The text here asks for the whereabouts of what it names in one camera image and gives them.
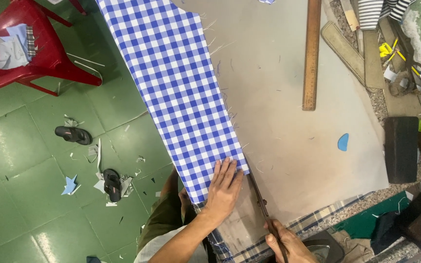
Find person's left hand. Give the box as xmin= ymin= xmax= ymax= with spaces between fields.
xmin=202 ymin=157 xmax=246 ymax=220

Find dark tailor's shears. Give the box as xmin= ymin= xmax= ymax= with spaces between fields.
xmin=244 ymin=158 xmax=290 ymax=263

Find black cloth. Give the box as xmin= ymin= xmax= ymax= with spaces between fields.
xmin=371 ymin=211 xmax=412 ymax=253

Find black sandal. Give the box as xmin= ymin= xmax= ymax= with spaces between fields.
xmin=103 ymin=169 xmax=123 ymax=203
xmin=54 ymin=126 xmax=93 ymax=146

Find short wooden stick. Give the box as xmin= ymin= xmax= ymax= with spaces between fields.
xmin=339 ymin=0 xmax=360 ymax=32

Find black rectangular block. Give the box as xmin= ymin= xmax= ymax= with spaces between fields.
xmin=384 ymin=116 xmax=420 ymax=185

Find person's right hand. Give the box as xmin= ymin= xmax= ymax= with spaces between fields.
xmin=264 ymin=219 xmax=319 ymax=263

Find beige straight pattern piece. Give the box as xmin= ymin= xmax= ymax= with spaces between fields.
xmin=363 ymin=29 xmax=386 ymax=90

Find grey table cover sheet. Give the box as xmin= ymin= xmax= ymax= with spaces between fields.
xmin=172 ymin=0 xmax=390 ymax=256

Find dark scissors with looped handles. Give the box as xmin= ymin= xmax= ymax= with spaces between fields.
xmin=389 ymin=20 xmax=421 ymax=97

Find scattered white fabric scraps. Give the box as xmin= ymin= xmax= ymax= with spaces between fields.
xmin=62 ymin=114 xmax=163 ymax=208

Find person's white shirt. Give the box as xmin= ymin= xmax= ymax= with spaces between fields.
xmin=134 ymin=224 xmax=211 ymax=263

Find red plastic chair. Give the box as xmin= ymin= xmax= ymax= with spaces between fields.
xmin=0 ymin=0 xmax=103 ymax=97

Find black white striped fabric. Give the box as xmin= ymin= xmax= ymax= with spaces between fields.
xmin=357 ymin=0 xmax=417 ymax=31

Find white fabric strip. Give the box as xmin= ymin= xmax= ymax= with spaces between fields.
xmin=66 ymin=53 xmax=106 ymax=82

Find pile of pale fabric pieces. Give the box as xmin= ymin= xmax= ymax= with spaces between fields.
xmin=0 ymin=22 xmax=37 ymax=71

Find plaid underlay cloth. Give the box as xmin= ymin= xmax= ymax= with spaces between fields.
xmin=194 ymin=191 xmax=375 ymax=263

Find green cloth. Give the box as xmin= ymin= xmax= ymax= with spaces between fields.
xmin=333 ymin=191 xmax=411 ymax=240

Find long wooden ruler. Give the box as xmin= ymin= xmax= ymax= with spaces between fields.
xmin=302 ymin=0 xmax=322 ymax=112

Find blue white checked fabric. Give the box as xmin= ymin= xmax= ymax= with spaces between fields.
xmin=95 ymin=0 xmax=250 ymax=204

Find person's olive trousers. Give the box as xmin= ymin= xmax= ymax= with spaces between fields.
xmin=137 ymin=166 xmax=197 ymax=254

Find blue star-shaped fabric scrap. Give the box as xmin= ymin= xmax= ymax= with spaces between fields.
xmin=61 ymin=174 xmax=82 ymax=196

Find yellow measuring tape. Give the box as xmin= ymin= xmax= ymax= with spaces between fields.
xmin=379 ymin=38 xmax=421 ymax=77

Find dark clothes iron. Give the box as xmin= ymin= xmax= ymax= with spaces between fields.
xmin=301 ymin=230 xmax=346 ymax=263

